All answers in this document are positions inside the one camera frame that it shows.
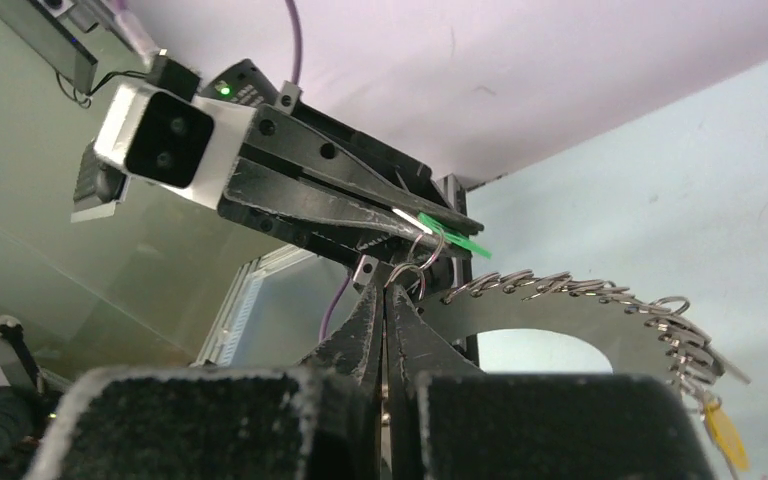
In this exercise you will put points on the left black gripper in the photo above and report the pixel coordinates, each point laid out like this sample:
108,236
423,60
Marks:
312,181

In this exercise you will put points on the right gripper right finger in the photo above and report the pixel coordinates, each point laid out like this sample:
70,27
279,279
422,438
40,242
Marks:
451,420

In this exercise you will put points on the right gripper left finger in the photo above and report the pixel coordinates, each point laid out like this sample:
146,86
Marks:
319,419

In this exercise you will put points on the green key tag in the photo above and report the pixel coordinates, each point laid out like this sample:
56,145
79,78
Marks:
453,237

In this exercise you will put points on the large metal key ring disc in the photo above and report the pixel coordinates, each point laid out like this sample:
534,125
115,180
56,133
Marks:
637,337

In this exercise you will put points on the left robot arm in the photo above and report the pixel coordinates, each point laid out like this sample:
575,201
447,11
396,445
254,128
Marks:
244,84

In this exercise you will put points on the yellow key tag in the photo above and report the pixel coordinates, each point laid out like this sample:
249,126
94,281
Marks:
724,435

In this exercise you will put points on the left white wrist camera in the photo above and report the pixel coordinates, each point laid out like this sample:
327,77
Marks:
190,148

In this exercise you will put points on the white slotted cable duct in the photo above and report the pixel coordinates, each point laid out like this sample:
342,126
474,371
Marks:
224,343

